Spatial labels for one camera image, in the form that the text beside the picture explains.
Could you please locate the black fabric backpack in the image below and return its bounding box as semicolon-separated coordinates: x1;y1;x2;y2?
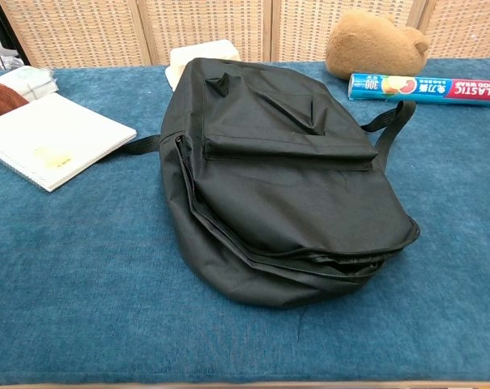
126;57;421;310

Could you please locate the woven wicker folding screen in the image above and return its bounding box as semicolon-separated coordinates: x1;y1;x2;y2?
0;0;490;69

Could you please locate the black tripod stand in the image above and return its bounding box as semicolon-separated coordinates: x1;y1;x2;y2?
0;0;32;69

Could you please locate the blue plastic food wrap box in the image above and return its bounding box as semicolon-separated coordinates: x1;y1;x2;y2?
347;72;490;108

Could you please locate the brown plush toy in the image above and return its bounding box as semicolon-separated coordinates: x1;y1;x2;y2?
324;8;431;81

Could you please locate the yellow and white spiral notebook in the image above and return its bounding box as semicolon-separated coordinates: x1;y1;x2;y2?
0;92;138;193

